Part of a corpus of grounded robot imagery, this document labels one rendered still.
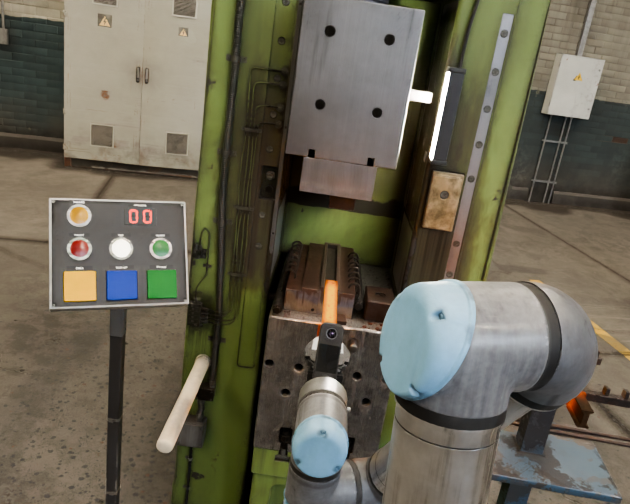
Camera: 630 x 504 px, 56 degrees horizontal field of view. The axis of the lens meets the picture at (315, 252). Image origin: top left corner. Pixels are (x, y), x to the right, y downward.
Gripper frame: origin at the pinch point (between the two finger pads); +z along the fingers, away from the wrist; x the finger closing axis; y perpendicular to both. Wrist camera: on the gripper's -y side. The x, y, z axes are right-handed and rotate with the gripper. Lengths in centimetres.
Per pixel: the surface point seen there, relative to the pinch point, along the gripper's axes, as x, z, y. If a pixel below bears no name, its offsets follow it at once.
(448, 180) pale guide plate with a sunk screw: 29, 54, -26
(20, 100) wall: -368, 571, 58
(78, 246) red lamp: -64, 22, -3
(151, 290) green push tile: -46, 23, 7
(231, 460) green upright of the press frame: -25, 54, 83
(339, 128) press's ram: -4, 42, -38
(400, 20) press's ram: 7, 43, -66
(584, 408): 58, -2, 8
